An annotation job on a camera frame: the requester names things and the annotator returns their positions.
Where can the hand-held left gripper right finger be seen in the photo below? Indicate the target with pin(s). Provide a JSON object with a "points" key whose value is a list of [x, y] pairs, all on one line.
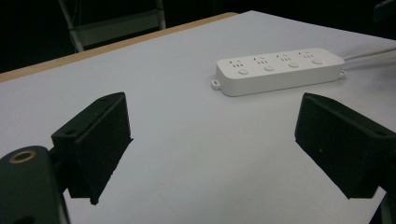
{"points": [[342, 146]]}

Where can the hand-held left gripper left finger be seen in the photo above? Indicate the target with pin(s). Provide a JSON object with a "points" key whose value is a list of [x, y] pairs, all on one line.
{"points": [[96, 146]]}

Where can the white power strip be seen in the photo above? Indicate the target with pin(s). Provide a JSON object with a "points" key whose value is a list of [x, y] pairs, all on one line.
{"points": [[277, 71]]}

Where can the metal stand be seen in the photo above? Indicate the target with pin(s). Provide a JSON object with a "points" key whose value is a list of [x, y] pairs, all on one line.
{"points": [[115, 23]]}

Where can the dark object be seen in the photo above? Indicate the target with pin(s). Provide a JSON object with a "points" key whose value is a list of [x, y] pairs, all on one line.
{"points": [[384, 10]]}

